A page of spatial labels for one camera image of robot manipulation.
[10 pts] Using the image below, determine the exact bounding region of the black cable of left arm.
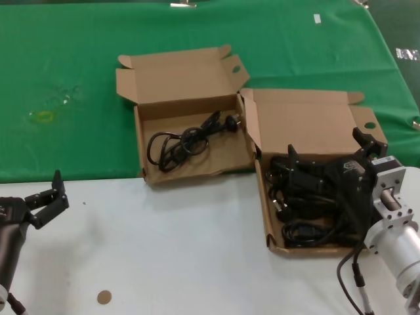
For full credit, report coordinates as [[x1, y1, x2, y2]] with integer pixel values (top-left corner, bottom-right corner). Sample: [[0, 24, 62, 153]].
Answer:
[[6, 291, 27, 315]]

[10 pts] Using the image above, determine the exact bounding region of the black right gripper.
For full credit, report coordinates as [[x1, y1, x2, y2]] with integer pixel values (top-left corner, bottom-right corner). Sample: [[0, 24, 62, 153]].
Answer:
[[287, 127, 389, 237]]

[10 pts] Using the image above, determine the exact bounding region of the arm cable with silver connector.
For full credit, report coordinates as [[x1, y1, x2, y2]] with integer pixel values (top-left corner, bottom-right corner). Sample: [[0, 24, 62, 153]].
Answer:
[[351, 261, 375, 315]]

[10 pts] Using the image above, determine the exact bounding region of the green table cloth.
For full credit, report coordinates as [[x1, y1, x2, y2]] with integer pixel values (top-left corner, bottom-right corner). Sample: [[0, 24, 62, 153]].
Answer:
[[0, 0, 420, 183]]

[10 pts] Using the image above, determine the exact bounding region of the plain black arm cable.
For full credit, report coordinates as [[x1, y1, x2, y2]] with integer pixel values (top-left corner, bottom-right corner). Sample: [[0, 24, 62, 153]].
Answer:
[[335, 247, 365, 315]]

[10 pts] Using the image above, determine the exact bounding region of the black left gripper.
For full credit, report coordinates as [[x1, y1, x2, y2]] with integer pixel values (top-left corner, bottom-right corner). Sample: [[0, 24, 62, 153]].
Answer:
[[0, 169, 70, 232]]

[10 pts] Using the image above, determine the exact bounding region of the open cardboard box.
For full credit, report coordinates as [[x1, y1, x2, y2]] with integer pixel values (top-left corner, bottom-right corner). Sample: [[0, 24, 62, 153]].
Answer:
[[240, 87, 400, 259], [115, 44, 257, 185]]

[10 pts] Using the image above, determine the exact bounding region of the shiny silver floor piece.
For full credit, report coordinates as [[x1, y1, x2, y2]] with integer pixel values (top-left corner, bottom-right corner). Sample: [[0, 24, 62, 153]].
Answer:
[[396, 48, 420, 61]]

